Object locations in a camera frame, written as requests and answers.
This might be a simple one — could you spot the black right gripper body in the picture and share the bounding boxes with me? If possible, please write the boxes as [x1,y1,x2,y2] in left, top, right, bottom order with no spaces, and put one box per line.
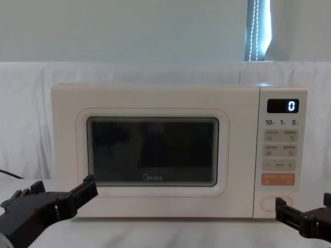
[301,206,331,240]

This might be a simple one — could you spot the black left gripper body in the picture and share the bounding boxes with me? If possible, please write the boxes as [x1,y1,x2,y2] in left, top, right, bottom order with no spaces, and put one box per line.
[0,191,69,248]

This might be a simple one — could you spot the white table cloth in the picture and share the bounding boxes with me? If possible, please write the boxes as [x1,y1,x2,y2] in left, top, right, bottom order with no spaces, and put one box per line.
[0,178,331,248]

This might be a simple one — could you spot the cream microwave oven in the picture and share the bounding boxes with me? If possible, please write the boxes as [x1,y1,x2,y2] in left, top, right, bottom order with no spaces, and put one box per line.
[51,83,309,220]

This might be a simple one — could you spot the pale white curtain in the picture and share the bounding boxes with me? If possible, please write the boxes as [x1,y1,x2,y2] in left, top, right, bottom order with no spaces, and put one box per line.
[0,0,249,63]
[263,0,331,63]

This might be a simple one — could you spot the black plug with cable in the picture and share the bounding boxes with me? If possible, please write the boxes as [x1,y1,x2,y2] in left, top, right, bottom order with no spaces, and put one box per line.
[0,169,24,179]

